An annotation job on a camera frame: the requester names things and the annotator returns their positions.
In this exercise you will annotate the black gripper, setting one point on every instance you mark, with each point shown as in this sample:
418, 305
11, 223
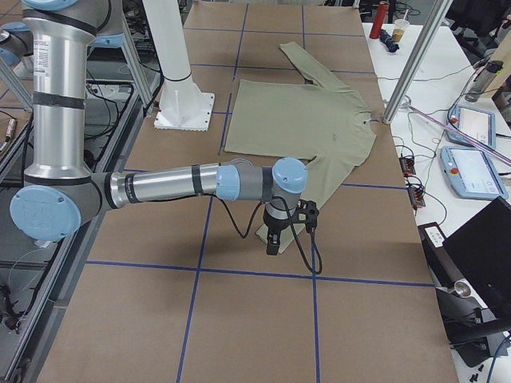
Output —
273, 226

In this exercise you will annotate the olive green long-sleeve shirt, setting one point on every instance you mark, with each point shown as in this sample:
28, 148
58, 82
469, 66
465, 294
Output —
325, 122

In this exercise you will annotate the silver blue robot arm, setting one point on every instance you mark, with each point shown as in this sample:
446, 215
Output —
61, 194

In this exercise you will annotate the third robot arm in background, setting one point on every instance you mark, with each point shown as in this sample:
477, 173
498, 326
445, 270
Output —
17, 48

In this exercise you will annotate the black box with white label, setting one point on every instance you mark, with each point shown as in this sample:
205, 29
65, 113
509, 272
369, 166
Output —
432, 238

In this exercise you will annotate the near blue teach pendant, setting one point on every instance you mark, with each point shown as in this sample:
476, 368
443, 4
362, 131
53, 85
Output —
471, 174

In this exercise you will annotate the blue teach pendant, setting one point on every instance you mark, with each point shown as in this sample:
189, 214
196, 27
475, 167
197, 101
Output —
471, 174
476, 123

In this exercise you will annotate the reacher grabber stick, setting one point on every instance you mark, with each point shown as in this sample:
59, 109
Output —
448, 127

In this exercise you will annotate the folded navy blue umbrella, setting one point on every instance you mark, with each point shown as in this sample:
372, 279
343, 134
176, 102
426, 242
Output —
387, 40

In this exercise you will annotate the far blue teach pendant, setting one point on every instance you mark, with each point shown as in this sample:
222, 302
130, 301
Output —
476, 123

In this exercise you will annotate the iced coffee plastic cup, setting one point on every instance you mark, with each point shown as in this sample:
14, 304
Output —
400, 26

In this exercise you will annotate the red cylindrical bottle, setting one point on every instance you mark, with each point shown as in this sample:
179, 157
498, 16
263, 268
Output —
379, 18

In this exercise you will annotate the clear water bottle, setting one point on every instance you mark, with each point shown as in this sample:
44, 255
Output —
483, 80

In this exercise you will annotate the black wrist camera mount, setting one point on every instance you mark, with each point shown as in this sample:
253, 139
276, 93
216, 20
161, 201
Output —
306, 213

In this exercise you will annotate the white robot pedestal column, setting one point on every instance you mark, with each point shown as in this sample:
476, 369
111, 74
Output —
182, 105

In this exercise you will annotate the aluminium frame post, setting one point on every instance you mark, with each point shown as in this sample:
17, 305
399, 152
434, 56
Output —
425, 38

